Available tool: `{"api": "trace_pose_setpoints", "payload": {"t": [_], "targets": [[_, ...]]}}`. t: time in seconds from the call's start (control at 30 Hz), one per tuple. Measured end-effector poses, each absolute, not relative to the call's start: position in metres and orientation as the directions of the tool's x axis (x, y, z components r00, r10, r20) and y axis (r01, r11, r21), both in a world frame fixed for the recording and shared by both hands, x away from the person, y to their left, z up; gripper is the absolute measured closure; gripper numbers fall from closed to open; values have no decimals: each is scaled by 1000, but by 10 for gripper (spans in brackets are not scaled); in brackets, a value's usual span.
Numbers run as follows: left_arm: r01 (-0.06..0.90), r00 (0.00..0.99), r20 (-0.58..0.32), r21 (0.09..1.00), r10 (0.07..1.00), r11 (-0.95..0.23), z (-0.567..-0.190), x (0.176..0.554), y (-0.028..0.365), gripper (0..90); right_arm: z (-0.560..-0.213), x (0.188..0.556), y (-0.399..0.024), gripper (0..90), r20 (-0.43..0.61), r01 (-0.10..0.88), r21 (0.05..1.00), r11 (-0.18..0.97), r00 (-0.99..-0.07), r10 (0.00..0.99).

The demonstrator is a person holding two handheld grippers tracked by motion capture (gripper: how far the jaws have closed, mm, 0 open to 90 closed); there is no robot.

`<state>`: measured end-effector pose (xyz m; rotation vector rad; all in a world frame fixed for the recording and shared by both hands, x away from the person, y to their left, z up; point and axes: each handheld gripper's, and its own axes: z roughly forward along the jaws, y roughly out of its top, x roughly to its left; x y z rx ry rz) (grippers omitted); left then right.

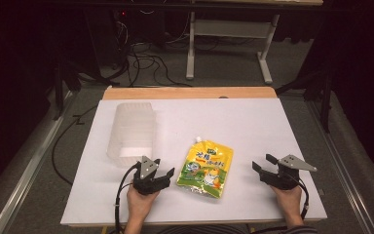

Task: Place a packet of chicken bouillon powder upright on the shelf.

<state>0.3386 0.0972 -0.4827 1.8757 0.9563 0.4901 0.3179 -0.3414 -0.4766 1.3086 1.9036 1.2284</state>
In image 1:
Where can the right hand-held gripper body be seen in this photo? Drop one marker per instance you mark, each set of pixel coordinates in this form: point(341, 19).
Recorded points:
point(282, 177)

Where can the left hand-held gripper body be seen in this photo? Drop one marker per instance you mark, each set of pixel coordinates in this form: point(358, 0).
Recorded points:
point(146, 182)

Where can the clear plastic container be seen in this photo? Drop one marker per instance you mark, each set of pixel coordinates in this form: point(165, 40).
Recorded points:
point(133, 136)

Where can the yellow spout pouch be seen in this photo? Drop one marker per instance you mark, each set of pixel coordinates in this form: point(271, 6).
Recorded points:
point(206, 169)

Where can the person's left hand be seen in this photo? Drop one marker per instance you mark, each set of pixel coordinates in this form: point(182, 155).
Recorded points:
point(139, 203)

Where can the person's right hand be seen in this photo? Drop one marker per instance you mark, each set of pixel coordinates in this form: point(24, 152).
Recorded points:
point(287, 203)

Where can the white board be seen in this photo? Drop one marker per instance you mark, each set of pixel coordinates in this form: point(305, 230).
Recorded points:
point(246, 130)

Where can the wooden table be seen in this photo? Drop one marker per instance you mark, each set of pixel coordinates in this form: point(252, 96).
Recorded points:
point(188, 92)

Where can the black metal stand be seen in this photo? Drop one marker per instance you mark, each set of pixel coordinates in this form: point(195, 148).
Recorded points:
point(63, 81)
point(318, 87)

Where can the metal floor rail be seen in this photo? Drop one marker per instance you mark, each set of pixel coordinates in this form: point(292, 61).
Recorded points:
point(29, 165)
point(341, 162)

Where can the white metal desk frame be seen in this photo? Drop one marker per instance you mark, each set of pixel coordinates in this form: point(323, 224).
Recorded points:
point(233, 29)

